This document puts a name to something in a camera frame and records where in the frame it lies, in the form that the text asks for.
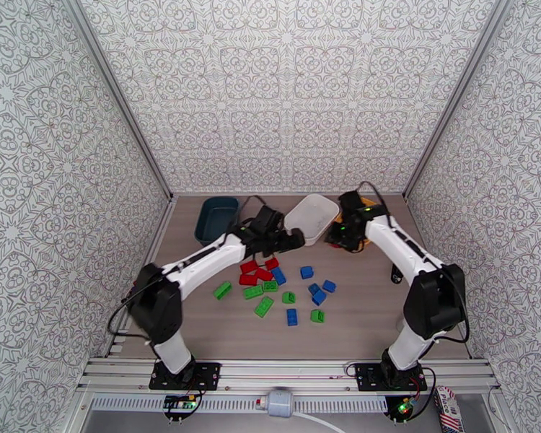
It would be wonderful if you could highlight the teal plastic container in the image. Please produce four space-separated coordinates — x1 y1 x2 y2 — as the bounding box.
193 196 242 248

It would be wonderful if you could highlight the white plastic container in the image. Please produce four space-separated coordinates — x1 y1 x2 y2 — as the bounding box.
283 193 339 247

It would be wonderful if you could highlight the black camera cable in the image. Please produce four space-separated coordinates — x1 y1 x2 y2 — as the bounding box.
358 180 405 232
237 194 268 221

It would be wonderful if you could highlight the aluminium frame post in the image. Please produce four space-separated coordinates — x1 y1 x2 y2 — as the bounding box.
57 0 176 201
402 0 511 198

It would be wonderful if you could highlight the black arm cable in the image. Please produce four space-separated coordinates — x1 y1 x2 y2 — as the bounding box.
107 292 138 338
432 282 472 345

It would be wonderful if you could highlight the white cylindrical plug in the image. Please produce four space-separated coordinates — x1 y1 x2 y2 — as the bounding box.
258 388 295 419

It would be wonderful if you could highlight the long aluminium rail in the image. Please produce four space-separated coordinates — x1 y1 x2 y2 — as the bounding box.
77 357 500 398

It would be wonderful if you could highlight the black right camera cable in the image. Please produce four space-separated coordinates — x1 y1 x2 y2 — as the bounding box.
358 180 405 232

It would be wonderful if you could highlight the flag print box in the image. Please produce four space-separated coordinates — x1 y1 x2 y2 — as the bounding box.
434 385 466 433

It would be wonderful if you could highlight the circuit board with wires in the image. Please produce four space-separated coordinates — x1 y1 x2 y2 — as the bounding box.
163 394 197 412

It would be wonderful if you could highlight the white slotted cable duct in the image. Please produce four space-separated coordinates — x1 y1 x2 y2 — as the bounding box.
89 396 390 414

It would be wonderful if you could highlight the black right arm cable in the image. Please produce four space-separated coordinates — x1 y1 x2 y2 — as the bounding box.
432 282 472 345

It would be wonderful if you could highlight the white hose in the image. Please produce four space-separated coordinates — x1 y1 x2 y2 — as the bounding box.
291 411 346 433

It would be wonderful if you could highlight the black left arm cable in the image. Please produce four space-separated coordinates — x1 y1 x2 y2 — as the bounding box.
107 292 138 338

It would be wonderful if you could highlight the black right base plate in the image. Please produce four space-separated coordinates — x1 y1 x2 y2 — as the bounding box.
356 362 428 393

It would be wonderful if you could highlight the black left camera cable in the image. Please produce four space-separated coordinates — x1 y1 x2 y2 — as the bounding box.
237 194 268 221

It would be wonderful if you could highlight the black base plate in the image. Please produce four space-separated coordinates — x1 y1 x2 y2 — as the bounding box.
356 362 428 393
149 362 222 392

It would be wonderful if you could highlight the circuit board with green light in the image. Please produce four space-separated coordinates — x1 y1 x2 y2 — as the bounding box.
395 399 419 419

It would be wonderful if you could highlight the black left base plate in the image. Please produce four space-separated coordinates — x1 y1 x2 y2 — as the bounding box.
149 362 222 392

